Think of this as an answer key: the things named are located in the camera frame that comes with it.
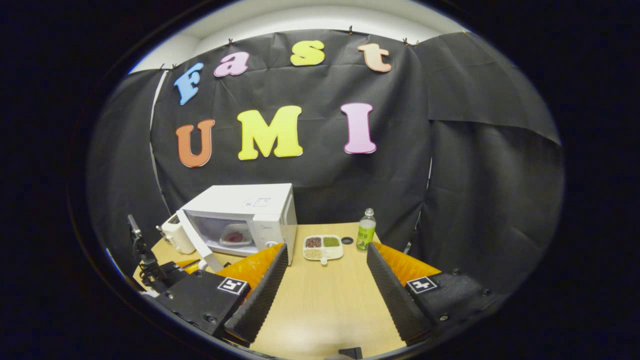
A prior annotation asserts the white floral plate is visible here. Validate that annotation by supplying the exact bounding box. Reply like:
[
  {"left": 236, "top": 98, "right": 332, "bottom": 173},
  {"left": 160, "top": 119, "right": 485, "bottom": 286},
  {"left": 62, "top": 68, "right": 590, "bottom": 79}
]
[{"left": 220, "top": 223, "right": 253, "bottom": 247}]

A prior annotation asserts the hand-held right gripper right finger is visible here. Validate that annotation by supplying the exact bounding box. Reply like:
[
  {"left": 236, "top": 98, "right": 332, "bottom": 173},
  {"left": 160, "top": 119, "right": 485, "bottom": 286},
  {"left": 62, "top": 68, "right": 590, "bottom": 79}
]
[{"left": 366, "top": 242, "right": 501, "bottom": 347}]

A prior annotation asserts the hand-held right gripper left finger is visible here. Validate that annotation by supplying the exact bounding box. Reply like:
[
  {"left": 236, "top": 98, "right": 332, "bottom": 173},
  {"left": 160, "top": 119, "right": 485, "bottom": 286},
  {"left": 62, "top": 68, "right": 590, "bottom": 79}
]
[{"left": 155, "top": 243, "right": 290, "bottom": 346}]

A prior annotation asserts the white microwave oven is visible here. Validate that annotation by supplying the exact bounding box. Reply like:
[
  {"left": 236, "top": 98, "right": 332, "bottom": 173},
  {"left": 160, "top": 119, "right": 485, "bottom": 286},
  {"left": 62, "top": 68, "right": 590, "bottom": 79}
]
[{"left": 176, "top": 183, "right": 299, "bottom": 273}]

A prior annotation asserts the white toaster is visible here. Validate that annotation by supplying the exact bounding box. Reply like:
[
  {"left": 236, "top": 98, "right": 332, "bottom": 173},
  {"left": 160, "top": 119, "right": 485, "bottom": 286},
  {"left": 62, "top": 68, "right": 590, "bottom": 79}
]
[{"left": 160, "top": 214, "right": 197, "bottom": 255}]

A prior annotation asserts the white divided grain dish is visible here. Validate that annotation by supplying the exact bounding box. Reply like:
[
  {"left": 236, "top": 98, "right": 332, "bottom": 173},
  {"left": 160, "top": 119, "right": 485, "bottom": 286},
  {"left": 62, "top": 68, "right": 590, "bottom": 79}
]
[{"left": 303, "top": 234, "right": 345, "bottom": 266}]

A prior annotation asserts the green drink bottle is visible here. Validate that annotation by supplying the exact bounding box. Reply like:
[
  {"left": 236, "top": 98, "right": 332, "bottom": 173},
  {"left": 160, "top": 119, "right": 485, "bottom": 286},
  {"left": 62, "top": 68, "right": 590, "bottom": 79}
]
[{"left": 356, "top": 208, "right": 377, "bottom": 252}]

